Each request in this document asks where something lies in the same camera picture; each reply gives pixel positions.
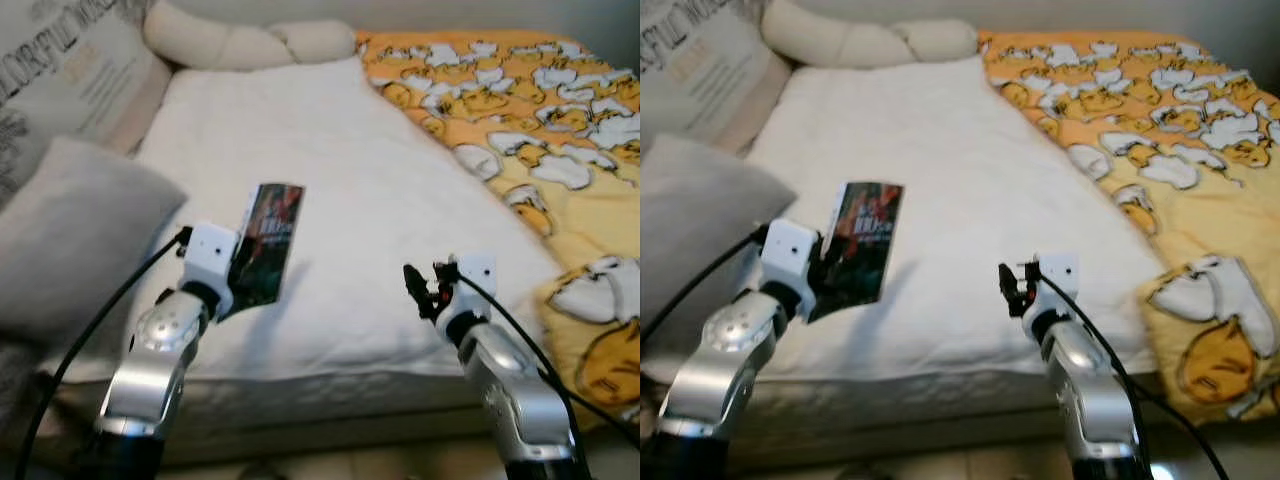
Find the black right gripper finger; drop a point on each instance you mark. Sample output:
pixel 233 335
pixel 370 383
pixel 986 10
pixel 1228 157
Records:
pixel 1008 282
pixel 415 282

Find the dark book red cover print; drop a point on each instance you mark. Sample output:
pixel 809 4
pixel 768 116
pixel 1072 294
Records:
pixel 270 240
pixel 865 240

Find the grey pillow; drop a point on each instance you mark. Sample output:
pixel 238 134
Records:
pixel 700 220
pixel 80 230

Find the yellow egg cartoon blanket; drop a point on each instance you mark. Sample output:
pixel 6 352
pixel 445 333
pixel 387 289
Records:
pixel 560 180
pixel 1180 170

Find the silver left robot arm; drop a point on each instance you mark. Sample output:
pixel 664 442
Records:
pixel 720 370
pixel 150 380

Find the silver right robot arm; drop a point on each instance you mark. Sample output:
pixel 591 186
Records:
pixel 1085 390
pixel 510 380

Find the printed beige headboard cushion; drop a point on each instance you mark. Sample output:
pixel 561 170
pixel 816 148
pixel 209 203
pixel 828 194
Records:
pixel 70 80
pixel 700 80

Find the beige long bolster pillow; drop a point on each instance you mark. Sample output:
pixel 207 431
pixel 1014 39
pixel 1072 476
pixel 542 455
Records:
pixel 220 45
pixel 840 45

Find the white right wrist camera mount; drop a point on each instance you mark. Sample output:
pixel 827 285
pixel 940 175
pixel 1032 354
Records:
pixel 1060 272
pixel 475 275

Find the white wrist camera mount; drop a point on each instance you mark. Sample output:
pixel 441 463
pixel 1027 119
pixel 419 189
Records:
pixel 475 275
pixel 210 255
pixel 790 250
pixel 1060 272

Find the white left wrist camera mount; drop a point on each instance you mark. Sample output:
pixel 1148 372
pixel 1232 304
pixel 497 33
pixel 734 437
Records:
pixel 210 255
pixel 790 250

